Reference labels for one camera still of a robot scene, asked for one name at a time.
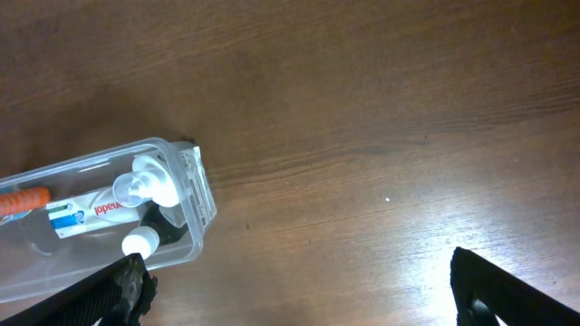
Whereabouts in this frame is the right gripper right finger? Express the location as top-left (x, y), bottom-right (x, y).
top-left (450, 247), bottom-right (579, 326)

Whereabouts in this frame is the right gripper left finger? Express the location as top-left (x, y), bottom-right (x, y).
top-left (1, 254), bottom-right (158, 326)

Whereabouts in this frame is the dark bottle white cap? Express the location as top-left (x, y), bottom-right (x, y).
top-left (121, 204), bottom-right (189, 260)

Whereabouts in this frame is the white Panadol box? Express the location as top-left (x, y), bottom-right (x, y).
top-left (45, 187), bottom-right (147, 239)

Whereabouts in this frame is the orange effervescent tablet tube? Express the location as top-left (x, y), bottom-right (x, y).
top-left (1, 187), bottom-right (52, 216)

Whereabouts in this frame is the white spray bottle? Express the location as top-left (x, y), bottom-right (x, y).
top-left (111, 154), bottom-right (186, 228)

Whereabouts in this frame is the clear plastic container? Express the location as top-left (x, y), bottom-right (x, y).
top-left (1, 138), bottom-right (217, 302)

